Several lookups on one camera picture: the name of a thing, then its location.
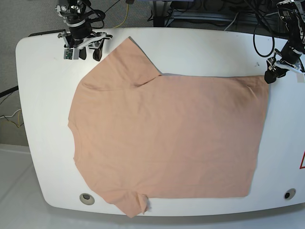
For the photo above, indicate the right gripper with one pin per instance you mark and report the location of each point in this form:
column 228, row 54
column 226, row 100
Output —
column 83, row 36

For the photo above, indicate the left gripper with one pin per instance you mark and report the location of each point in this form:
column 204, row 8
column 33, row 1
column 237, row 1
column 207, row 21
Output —
column 288, row 59

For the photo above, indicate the peach orange T-shirt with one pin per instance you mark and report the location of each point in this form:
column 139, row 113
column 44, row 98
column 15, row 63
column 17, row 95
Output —
column 139, row 134

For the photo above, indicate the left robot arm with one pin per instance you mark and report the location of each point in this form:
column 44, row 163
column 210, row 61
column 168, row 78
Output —
column 291, row 12

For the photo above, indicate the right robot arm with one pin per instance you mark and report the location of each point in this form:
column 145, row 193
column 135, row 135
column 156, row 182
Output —
column 79, row 16

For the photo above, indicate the black bar at left edge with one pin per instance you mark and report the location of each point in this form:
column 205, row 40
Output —
column 8, row 91

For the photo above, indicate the red triangle warning sticker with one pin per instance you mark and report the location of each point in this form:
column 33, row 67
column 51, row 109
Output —
column 302, row 165

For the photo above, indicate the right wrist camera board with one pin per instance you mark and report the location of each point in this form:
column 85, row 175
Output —
column 71, row 54

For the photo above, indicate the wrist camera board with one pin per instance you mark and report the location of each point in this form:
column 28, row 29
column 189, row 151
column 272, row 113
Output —
column 71, row 54
column 300, row 77

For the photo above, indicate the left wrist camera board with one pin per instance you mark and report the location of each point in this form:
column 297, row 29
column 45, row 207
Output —
column 300, row 77

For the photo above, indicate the aluminium frame rack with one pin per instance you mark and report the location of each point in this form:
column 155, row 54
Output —
column 218, row 13

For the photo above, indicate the right table cable grommet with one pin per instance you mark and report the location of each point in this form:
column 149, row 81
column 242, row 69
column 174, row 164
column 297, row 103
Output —
column 289, row 194

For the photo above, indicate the table cable grommet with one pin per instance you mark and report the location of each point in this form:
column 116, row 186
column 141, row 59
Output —
column 87, row 199
column 289, row 194

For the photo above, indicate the left table cable grommet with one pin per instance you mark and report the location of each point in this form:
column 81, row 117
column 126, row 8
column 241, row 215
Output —
column 87, row 199

